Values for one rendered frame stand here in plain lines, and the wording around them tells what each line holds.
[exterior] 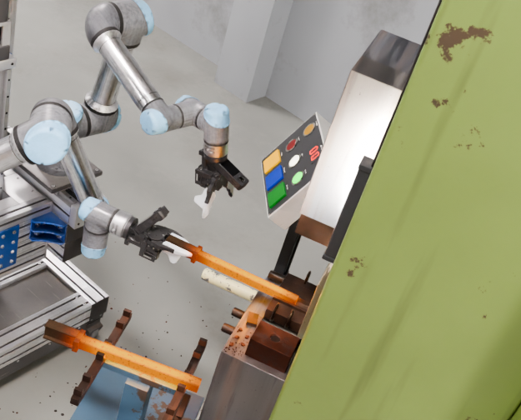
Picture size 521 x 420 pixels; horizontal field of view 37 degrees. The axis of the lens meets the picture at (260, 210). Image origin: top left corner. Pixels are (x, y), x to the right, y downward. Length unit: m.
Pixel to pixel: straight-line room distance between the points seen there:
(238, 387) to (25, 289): 1.27
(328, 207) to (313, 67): 3.27
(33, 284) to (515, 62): 2.36
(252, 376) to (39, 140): 0.85
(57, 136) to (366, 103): 0.85
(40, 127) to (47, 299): 1.18
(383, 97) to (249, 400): 0.95
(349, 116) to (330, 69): 3.27
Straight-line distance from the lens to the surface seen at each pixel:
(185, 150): 4.57
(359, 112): 1.75
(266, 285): 2.22
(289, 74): 5.22
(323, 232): 1.98
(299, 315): 2.20
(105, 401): 2.19
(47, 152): 2.16
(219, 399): 2.26
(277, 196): 2.58
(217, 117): 2.26
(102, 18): 2.44
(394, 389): 1.66
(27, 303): 3.16
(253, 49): 5.10
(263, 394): 2.18
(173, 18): 5.84
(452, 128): 1.33
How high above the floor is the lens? 2.44
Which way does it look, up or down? 35 degrees down
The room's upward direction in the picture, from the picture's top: 18 degrees clockwise
